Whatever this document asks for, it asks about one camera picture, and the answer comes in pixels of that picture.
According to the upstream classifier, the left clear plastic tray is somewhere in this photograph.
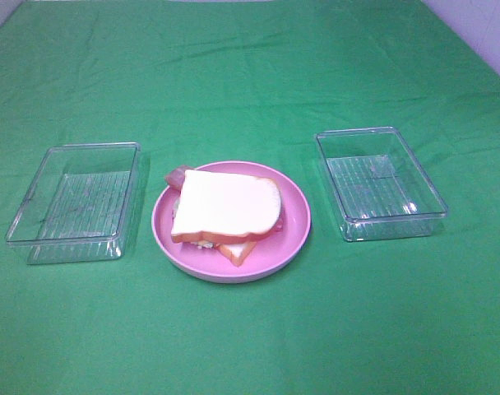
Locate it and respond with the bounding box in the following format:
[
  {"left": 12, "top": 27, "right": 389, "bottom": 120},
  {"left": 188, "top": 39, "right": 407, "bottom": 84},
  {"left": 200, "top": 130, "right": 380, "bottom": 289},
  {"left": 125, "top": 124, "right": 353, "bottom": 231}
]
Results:
[{"left": 5, "top": 142, "right": 141, "bottom": 265}]

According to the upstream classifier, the clear plastic tray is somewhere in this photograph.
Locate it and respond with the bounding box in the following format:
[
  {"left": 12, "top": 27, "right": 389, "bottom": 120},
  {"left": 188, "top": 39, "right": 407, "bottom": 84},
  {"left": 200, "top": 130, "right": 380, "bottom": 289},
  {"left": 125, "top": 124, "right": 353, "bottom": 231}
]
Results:
[
  {"left": 315, "top": 126, "right": 448, "bottom": 242},
  {"left": 5, "top": 142, "right": 141, "bottom": 265}
]

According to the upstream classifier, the bacon strip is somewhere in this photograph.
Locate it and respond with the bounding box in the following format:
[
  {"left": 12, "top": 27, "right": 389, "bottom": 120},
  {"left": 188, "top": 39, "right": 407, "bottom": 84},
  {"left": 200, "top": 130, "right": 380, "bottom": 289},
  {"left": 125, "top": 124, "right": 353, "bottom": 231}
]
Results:
[
  {"left": 164, "top": 165, "right": 192, "bottom": 191},
  {"left": 271, "top": 210, "right": 285, "bottom": 232}
]

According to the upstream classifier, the green lettuce leaf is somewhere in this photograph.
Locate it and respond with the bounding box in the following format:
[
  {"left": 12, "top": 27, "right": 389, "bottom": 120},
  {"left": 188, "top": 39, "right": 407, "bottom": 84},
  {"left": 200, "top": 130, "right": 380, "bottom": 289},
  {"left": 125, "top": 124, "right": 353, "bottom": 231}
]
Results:
[{"left": 172, "top": 198, "right": 215, "bottom": 249}]

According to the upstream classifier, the toast bread slice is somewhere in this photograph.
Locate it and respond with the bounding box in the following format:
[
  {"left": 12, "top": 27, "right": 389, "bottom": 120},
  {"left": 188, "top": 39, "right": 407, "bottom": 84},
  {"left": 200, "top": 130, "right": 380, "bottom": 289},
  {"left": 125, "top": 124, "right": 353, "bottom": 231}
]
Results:
[
  {"left": 170, "top": 170, "right": 282, "bottom": 244},
  {"left": 215, "top": 241, "right": 257, "bottom": 267}
]

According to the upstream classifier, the pink round plate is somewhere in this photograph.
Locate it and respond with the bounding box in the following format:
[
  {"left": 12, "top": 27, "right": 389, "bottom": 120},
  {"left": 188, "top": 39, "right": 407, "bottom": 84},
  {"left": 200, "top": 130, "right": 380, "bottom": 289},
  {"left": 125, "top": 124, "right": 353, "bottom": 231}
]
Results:
[{"left": 151, "top": 160, "right": 311, "bottom": 283}]

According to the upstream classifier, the right clear plastic tray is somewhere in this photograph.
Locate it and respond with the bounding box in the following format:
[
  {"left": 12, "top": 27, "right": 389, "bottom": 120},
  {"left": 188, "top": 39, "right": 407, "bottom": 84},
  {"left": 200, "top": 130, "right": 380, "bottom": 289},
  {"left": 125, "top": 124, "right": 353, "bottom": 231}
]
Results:
[{"left": 315, "top": 126, "right": 448, "bottom": 242}]

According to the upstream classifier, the green tablecloth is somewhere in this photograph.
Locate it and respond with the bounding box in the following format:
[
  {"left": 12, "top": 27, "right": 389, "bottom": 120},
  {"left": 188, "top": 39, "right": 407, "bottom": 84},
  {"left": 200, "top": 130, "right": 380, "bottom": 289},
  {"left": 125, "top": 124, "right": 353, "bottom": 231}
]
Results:
[{"left": 0, "top": 1, "right": 500, "bottom": 394}]

